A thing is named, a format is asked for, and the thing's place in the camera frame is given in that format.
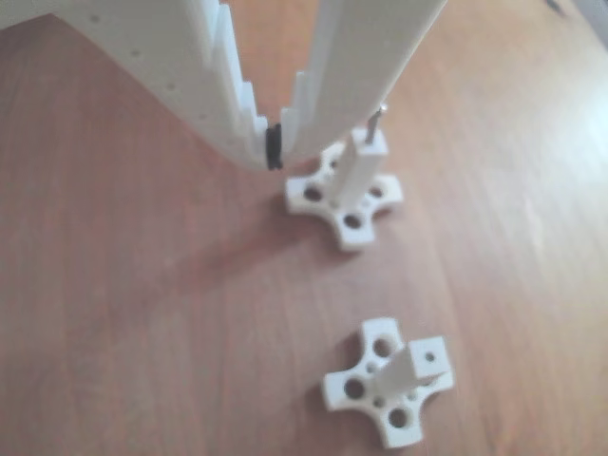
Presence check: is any white cross-base post stand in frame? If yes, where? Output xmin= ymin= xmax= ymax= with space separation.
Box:
xmin=283 ymin=126 xmax=406 ymax=253
xmin=321 ymin=316 xmax=456 ymax=450

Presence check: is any small silver screw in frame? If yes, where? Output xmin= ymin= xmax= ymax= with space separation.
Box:
xmin=364 ymin=104 xmax=389 ymax=144

